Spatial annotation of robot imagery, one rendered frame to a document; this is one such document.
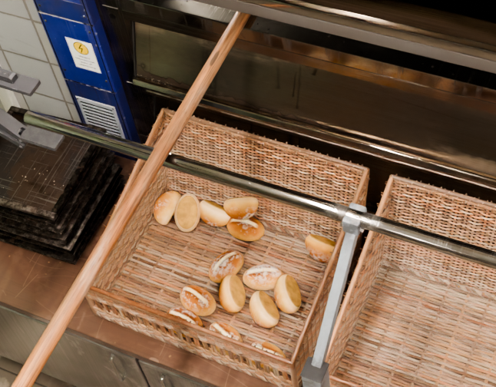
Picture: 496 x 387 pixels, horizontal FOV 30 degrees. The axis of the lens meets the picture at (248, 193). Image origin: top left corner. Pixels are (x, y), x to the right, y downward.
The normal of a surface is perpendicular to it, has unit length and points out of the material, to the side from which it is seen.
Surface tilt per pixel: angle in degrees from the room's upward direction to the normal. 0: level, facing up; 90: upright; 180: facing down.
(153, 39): 70
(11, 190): 0
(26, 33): 90
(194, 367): 0
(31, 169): 0
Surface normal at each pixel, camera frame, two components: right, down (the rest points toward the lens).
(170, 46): -0.43, 0.52
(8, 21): -0.41, 0.77
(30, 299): -0.11, -0.58
